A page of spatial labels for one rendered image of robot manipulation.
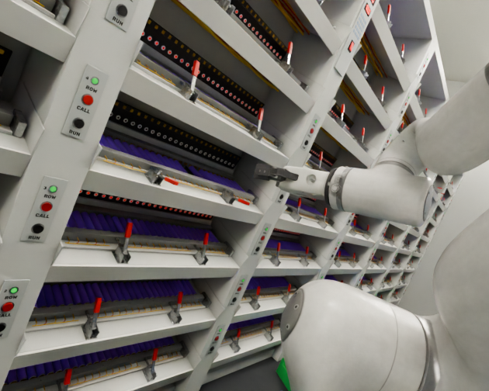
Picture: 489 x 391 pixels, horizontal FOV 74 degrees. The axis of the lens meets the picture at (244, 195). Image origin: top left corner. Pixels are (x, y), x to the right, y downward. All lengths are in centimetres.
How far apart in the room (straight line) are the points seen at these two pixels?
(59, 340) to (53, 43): 61
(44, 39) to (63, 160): 19
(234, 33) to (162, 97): 23
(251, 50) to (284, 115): 36
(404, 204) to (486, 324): 29
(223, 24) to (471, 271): 65
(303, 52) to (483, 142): 85
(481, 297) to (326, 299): 15
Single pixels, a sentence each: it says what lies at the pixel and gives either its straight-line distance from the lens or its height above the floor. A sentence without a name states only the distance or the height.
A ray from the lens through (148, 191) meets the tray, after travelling 75.
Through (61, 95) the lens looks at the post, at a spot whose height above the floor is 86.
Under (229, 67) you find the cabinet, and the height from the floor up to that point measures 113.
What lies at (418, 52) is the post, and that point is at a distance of 190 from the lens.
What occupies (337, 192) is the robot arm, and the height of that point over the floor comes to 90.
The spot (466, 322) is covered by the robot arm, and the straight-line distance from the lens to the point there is 33.
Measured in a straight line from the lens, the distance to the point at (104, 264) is 78.
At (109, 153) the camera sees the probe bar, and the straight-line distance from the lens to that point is 73.
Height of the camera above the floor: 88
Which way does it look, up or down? 5 degrees down
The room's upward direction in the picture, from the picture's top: 24 degrees clockwise
